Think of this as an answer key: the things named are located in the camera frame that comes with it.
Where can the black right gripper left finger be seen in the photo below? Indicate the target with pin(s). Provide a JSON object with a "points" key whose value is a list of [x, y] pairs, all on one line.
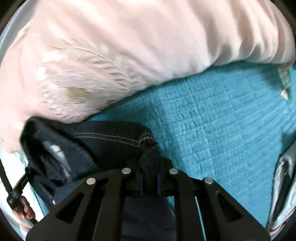
{"points": [[95, 210]]}

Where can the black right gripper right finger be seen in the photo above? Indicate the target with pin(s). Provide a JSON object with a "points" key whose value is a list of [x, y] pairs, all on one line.
{"points": [[206, 211]]}

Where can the dark blue denim jeans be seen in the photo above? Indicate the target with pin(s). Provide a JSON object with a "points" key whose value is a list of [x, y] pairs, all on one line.
{"points": [[61, 156]]}

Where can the person's left hand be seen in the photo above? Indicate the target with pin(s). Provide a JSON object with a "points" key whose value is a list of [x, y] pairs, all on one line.
{"points": [[27, 214]]}

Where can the grey folded garment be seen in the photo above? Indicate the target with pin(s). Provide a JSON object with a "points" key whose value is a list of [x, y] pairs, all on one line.
{"points": [[283, 196]]}

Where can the teal quilted bed cover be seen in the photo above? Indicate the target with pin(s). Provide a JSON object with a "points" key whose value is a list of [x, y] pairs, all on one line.
{"points": [[229, 123]]}

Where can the pink pillow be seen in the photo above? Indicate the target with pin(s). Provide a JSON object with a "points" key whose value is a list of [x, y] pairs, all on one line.
{"points": [[66, 60]]}

